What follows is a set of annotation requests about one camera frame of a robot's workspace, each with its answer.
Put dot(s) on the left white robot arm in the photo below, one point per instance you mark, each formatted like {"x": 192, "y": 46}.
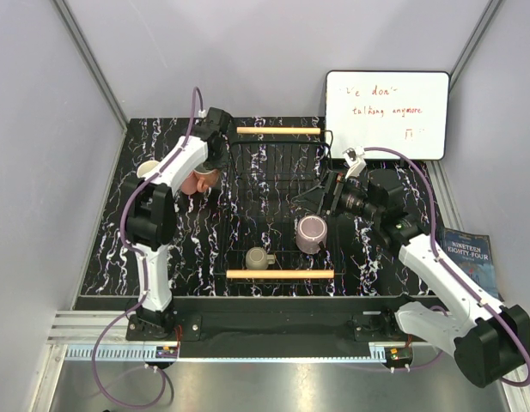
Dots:
{"x": 148, "y": 222}

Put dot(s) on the white whiteboard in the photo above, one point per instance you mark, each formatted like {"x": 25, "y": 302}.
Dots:
{"x": 405, "y": 111}

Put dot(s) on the blue book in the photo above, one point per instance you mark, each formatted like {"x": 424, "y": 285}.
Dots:
{"x": 472, "y": 253}

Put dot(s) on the purple mug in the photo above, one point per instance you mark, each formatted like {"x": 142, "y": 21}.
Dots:
{"x": 311, "y": 233}

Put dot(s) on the black wire dish rack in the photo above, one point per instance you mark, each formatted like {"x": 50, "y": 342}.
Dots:
{"x": 264, "y": 174}

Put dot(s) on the grey small mug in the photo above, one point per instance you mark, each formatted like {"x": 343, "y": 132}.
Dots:
{"x": 258, "y": 259}

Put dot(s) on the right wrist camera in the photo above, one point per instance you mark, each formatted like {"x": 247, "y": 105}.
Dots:
{"x": 354, "y": 157}

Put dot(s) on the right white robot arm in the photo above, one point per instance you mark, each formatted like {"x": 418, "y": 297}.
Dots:
{"x": 487, "y": 339}

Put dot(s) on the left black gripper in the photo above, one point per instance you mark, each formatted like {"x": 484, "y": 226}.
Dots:
{"x": 212, "y": 165}

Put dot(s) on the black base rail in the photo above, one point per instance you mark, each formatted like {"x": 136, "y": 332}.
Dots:
{"x": 275, "y": 328}

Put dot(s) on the orange floral mug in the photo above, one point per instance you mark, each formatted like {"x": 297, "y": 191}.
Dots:
{"x": 199, "y": 180}

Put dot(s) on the blue faceted cup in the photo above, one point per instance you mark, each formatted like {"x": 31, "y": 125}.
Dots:
{"x": 146, "y": 167}

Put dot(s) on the grey cable duct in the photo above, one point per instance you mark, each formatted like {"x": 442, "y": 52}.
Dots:
{"x": 81, "y": 352}

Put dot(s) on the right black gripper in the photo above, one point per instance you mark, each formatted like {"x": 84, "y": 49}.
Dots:
{"x": 311, "y": 199}

